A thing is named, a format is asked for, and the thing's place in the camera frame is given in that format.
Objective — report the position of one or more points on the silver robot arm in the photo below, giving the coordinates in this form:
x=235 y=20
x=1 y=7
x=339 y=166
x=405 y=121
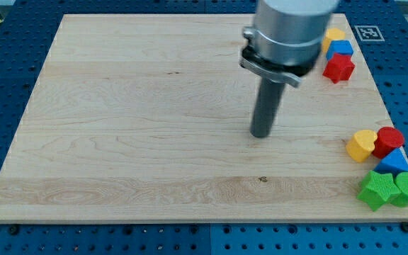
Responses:
x=285 y=38

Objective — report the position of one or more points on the light wooden board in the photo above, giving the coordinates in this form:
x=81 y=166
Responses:
x=145 y=119

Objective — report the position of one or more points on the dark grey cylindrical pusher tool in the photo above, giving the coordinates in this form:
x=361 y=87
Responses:
x=265 y=111

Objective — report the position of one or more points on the red star block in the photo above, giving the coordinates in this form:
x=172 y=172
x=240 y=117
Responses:
x=339 y=68

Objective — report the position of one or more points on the yellow heart block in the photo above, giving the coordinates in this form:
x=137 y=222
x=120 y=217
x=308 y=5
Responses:
x=361 y=145

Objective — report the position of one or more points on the yellow block top right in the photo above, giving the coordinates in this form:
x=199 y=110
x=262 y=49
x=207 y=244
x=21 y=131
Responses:
x=330 y=35

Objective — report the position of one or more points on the blue block top right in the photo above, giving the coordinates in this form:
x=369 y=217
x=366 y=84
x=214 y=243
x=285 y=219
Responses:
x=342 y=47

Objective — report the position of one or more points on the red cylinder block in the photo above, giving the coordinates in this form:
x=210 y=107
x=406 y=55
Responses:
x=389 y=139

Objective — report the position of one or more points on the green star block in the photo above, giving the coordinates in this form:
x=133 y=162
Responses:
x=377 y=190

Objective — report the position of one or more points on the white fiducial marker tag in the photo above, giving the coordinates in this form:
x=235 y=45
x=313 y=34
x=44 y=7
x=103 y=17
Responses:
x=369 y=33

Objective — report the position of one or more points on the blue triangle block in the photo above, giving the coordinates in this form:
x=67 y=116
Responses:
x=394 y=163

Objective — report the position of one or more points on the green cylinder block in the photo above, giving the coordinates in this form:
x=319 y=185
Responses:
x=401 y=181

